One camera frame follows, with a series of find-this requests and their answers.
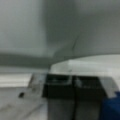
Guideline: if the translucent gripper left finger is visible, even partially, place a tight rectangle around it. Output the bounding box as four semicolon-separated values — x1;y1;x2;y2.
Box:
0;73;47;120

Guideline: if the translucent gripper right finger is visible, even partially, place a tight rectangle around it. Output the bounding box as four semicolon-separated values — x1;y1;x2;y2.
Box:
100;77;120;98

